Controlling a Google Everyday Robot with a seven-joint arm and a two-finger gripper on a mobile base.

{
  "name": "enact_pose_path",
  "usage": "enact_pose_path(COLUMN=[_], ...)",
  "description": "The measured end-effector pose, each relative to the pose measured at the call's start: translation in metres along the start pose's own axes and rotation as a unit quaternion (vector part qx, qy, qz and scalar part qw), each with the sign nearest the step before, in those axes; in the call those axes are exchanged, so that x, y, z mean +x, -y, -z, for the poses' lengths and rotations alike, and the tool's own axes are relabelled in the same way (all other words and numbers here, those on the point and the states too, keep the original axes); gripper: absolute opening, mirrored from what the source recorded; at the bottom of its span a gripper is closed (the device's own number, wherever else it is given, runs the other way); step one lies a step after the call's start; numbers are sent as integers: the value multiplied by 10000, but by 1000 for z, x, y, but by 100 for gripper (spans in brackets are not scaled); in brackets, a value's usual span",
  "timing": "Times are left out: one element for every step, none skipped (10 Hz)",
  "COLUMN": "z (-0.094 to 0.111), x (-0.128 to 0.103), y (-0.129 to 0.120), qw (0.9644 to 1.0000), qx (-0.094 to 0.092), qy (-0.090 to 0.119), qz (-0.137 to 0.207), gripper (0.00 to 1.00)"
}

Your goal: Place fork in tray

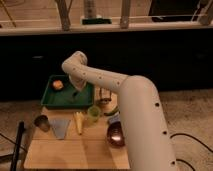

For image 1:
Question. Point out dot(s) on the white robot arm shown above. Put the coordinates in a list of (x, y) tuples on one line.
[(143, 122)]

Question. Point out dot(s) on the grey folded cloth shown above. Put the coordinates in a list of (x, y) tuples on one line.
[(59, 127)]

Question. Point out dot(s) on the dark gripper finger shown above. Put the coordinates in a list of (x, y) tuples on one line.
[(75, 94)]

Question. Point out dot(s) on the green toy vegetable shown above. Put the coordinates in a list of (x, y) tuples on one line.
[(112, 112)]

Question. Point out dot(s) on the wooden board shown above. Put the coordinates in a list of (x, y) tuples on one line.
[(87, 151)]

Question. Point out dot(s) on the light green plastic cup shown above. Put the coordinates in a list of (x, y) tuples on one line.
[(93, 113)]

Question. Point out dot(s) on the orange toy fruit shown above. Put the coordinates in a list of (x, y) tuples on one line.
[(57, 85)]

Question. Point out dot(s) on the blue grey small object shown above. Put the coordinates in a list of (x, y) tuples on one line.
[(115, 118)]

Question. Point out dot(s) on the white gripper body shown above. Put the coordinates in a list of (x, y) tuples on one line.
[(78, 83)]

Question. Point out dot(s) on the green block on shelf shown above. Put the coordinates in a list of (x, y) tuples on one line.
[(94, 21)]

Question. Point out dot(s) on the green plastic tray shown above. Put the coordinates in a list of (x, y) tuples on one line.
[(63, 99)]

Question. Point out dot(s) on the black pole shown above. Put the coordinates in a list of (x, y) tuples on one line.
[(16, 150)]

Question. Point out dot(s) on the dark metal cup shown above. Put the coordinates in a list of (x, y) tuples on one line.
[(42, 123)]

